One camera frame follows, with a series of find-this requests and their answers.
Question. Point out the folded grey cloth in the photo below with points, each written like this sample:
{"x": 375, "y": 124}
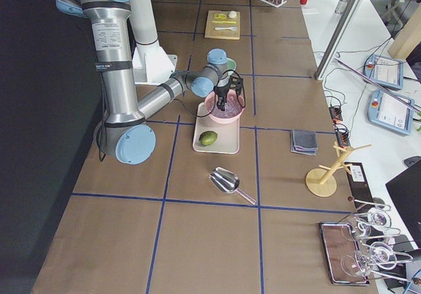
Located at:
{"x": 303, "y": 142}

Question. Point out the lower wine glass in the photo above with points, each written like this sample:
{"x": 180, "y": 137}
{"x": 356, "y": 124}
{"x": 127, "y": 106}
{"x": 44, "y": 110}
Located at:
{"x": 379, "y": 256}

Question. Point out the upper wine glass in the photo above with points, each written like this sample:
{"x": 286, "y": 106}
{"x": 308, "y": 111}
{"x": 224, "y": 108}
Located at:
{"x": 372, "y": 224}

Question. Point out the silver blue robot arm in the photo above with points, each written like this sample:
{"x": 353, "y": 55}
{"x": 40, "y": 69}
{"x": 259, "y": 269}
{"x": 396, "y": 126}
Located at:
{"x": 123, "y": 133}

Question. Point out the aluminium frame post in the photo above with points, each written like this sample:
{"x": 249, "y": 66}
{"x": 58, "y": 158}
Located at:
{"x": 346, "y": 18}

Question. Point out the black power strip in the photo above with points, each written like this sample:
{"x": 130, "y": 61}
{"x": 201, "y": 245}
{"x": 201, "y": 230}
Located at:
{"x": 340, "y": 129}

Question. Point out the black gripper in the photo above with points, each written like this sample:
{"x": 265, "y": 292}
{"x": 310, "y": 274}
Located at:
{"x": 221, "y": 92}

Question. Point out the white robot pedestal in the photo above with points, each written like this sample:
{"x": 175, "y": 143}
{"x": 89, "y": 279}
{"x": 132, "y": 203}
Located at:
{"x": 151, "y": 64}

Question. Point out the wine glass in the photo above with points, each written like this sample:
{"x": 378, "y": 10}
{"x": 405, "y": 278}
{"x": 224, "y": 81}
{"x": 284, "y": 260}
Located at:
{"x": 379, "y": 256}
{"x": 372, "y": 224}

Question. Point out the wire glass rack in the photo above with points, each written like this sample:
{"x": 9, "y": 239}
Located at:
{"x": 402, "y": 258}

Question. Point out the teach pendant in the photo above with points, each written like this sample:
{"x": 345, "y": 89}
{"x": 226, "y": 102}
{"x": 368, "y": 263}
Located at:
{"x": 385, "y": 71}
{"x": 389, "y": 113}

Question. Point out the green avocado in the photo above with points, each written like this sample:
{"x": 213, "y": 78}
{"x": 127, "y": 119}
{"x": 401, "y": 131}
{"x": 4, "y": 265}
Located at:
{"x": 208, "y": 138}

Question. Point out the upper teach pendant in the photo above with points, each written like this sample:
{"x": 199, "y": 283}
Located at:
{"x": 385, "y": 71}

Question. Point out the pink bowl of ice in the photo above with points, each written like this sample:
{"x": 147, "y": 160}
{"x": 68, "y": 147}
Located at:
{"x": 233, "y": 108}

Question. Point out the wooden cup tree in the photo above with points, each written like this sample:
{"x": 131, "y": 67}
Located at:
{"x": 320, "y": 181}

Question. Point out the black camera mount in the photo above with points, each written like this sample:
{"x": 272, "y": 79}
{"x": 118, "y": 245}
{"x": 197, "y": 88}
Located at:
{"x": 236, "y": 84}

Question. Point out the green ceramic bowl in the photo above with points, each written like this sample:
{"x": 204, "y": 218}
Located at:
{"x": 231, "y": 64}

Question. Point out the lower teach pendant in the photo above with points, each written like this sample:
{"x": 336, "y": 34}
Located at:
{"x": 389, "y": 113}

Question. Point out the white plastic spoon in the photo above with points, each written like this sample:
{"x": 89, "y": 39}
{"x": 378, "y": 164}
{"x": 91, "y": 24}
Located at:
{"x": 231, "y": 28}

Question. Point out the beige plastic tray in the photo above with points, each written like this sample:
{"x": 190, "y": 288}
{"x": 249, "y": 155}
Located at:
{"x": 227, "y": 141}

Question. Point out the yellow plastic knife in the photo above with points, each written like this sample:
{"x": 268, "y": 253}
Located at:
{"x": 224, "y": 22}

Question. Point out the bamboo cutting board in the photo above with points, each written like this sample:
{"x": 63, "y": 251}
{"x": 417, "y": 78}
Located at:
{"x": 211, "y": 33}

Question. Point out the black laptop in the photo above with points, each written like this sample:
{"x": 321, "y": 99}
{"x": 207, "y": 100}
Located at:
{"x": 404, "y": 191}

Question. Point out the metal rectangular tray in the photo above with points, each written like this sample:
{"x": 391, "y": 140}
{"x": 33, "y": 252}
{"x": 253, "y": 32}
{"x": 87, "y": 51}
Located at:
{"x": 337, "y": 243}

